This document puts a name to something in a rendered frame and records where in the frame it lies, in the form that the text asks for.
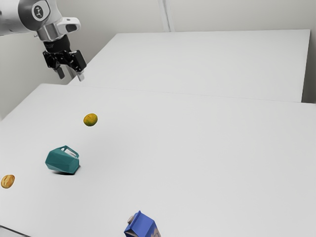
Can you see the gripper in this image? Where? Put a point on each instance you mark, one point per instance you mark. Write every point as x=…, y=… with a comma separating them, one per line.
x=59, y=53

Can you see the teal faceted mug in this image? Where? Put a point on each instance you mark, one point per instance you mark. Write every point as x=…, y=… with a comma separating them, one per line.
x=62, y=160

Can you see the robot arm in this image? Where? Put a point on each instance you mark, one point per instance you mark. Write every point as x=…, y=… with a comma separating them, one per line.
x=29, y=17

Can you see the blue carton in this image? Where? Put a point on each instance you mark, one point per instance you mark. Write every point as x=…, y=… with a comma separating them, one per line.
x=142, y=225

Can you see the yellow green citrus fruit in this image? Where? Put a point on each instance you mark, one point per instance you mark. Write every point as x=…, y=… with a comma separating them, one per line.
x=90, y=120

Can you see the golden bread roll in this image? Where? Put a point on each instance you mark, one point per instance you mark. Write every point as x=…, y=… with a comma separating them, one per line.
x=8, y=181

